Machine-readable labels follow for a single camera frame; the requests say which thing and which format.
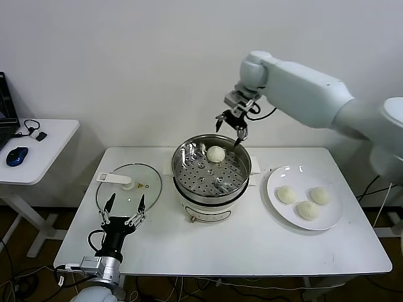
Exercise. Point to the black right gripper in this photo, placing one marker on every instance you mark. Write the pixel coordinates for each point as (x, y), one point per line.
(235, 119)

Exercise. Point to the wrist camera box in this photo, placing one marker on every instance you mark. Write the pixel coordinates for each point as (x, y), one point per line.
(234, 99)
(93, 265)

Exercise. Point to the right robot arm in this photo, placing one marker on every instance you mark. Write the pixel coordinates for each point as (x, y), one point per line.
(299, 85)

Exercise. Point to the white side table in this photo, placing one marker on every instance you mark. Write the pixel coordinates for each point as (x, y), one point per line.
(47, 157)

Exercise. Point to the stainless steel steamer basket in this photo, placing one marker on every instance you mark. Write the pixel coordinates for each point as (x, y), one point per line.
(211, 179)

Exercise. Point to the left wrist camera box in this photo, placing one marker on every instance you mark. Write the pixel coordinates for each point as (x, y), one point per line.
(93, 265)

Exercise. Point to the blue computer mouse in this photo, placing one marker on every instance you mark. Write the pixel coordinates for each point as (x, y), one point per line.
(17, 156)

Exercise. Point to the black laptop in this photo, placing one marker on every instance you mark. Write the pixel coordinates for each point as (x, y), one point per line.
(6, 126)

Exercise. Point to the white steamed baozi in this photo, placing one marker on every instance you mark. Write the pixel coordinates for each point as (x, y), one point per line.
(286, 195)
(215, 154)
(320, 195)
(307, 210)

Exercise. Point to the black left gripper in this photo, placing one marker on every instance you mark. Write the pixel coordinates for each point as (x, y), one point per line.
(115, 234)

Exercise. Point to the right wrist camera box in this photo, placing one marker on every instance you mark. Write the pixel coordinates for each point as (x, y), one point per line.
(234, 99)

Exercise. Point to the small black white dongle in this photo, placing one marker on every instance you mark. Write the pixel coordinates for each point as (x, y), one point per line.
(41, 136)

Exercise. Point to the white electric pot base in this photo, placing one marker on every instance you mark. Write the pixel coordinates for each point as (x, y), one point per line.
(207, 210)

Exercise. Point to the white round plate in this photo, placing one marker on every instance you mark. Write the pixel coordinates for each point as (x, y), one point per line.
(327, 217)

